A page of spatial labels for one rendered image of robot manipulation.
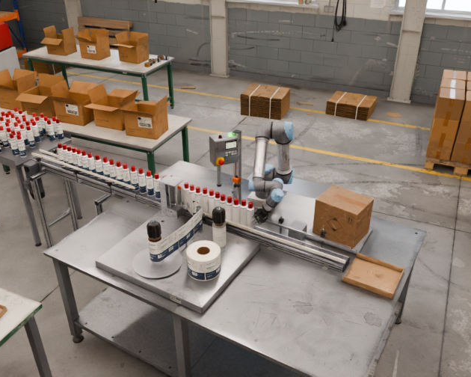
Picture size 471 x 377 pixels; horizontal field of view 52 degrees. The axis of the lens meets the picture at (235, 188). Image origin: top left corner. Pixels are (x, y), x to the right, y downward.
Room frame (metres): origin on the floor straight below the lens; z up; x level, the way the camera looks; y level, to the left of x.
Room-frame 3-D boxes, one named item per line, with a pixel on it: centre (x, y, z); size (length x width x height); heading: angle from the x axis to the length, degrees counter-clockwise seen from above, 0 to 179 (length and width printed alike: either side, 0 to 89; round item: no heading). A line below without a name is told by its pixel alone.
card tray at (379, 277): (2.25, -0.83, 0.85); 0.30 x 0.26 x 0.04; 59
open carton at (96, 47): (7.19, 2.08, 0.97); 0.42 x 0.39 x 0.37; 153
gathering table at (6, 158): (4.06, 2.00, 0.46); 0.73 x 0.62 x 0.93; 59
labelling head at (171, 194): (2.90, 0.44, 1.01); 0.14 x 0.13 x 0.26; 59
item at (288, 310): (2.61, -0.03, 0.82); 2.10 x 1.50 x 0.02; 59
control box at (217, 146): (2.89, 0.07, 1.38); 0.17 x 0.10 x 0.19; 114
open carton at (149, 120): (4.51, 0.88, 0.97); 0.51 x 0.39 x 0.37; 161
